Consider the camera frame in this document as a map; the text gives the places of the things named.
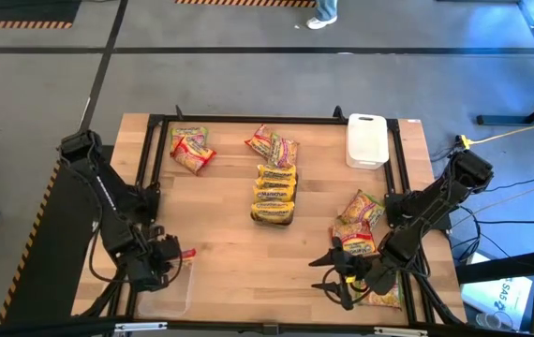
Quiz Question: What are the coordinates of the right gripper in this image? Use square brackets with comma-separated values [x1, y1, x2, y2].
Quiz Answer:
[308, 237, 380, 311]

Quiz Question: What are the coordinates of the green pink shrimp ramen pack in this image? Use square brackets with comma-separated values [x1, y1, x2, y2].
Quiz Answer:
[170, 125, 208, 155]
[355, 275, 404, 310]
[339, 189, 387, 229]
[266, 134, 300, 169]

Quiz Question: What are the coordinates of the white plastic bin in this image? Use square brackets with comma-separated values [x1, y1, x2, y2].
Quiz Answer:
[345, 113, 390, 170]

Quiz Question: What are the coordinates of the clear plastic bin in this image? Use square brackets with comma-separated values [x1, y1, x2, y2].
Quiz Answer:
[136, 242, 193, 317]

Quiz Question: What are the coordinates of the dark grey plastic bin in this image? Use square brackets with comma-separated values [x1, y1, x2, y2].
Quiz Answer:
[249, 163, 302, 228]

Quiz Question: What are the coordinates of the black hazard striped floor mat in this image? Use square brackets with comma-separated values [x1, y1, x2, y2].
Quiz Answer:
[174, 0, 318, 8]
[0, 144, 123, 325]
[0, 0, 81, 30]

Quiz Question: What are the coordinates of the clear plastic bag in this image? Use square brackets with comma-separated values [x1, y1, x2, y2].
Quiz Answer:
[461, 275, 533, 329]

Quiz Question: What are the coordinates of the black metal beam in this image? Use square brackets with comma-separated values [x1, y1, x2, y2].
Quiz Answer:
[456, 247, 534, 285]

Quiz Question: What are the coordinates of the person's white shoe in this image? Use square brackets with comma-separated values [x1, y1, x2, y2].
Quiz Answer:
[304, 15, 339, 31]

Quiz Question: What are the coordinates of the person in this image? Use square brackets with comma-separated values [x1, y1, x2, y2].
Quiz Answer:
[304, 0, 339, 31]

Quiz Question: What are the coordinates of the black cable bundle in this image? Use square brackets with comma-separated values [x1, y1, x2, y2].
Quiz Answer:
[400, 259, 465, 328]
[72, 219, 156, 319]

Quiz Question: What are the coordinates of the silver metal bracket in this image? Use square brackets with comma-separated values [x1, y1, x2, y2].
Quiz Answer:
[373, 326, 430, 337]
[113, 321, 169, 337]

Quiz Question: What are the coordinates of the black aluminium table frame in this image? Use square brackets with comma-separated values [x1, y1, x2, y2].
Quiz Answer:
[107, 105, 465, 329]

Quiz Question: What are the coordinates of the yellow power cord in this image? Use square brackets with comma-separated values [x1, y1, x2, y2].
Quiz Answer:
[456, 114, 534, 151]

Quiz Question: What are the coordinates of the black floor cable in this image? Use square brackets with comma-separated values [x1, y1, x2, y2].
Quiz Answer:
[475, 218, 534, 225]

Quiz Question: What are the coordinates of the black desk frame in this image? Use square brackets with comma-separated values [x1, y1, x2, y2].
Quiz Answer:
[476, 0, 534, 126]

